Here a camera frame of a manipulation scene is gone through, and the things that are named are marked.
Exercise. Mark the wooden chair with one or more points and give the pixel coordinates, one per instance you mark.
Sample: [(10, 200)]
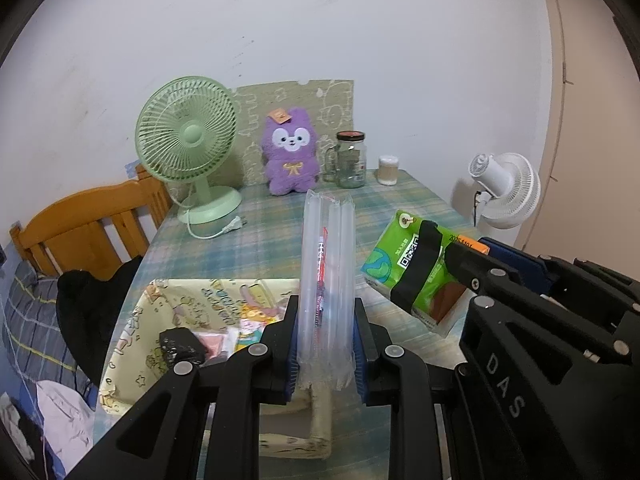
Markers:
[(70, 234)]

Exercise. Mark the yellow cartoon fabric storage box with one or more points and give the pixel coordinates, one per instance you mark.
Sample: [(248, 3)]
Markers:
[(301, 429)]

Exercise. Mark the red snack box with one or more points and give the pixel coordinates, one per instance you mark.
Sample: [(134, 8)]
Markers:
[(253, 322)]

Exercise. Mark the pink tissue pack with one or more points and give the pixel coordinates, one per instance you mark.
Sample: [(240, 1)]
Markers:
[(219, 345)]

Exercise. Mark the white standing fan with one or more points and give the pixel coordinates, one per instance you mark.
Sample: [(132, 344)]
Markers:
[(509, 192)]

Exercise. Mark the black garment on chair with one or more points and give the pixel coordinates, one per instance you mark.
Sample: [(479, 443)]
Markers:
[(87, 309)]

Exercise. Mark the cotton swab container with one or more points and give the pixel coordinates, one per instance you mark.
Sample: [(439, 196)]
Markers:
[(388, 170)]

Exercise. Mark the white clothes on bed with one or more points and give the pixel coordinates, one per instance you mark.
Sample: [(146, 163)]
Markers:
[(50, 427)]

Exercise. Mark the clear plastic tube pack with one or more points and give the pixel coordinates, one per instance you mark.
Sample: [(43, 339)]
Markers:
[(326, 300)]

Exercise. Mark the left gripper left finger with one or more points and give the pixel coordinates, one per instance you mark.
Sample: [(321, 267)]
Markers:
[(201, 422)]

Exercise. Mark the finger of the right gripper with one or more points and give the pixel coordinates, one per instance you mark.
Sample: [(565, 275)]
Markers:
[(499, 292), (532, 270)]

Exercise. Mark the beige door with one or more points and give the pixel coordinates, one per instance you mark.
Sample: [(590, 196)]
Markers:
[(589, 171)]

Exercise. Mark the glass mug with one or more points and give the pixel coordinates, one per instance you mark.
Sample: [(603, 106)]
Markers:
[(329, 172)]

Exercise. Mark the glass jar with lid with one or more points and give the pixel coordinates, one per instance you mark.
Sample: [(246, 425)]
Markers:
[(350, 159)]

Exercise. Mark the green desk fan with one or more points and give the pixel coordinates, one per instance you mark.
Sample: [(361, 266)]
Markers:
[(184, 133)]

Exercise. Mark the plaid bedding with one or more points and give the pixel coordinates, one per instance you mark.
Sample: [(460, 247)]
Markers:
[(32, 346)]

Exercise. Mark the black plastic bag roll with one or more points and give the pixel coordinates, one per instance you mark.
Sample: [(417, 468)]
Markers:
[(180, 344)]

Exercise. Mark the patterned cardboard panel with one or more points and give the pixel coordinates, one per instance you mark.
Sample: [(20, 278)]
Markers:
[(327, 103)]

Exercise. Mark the green tissue pack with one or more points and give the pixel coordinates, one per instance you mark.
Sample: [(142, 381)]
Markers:
[(407, 266)]

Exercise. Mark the purple plush bear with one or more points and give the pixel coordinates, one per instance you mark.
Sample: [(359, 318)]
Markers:
[(289, 152)]

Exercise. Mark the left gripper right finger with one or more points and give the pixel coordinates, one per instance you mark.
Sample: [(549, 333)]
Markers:
[(388, 375)]

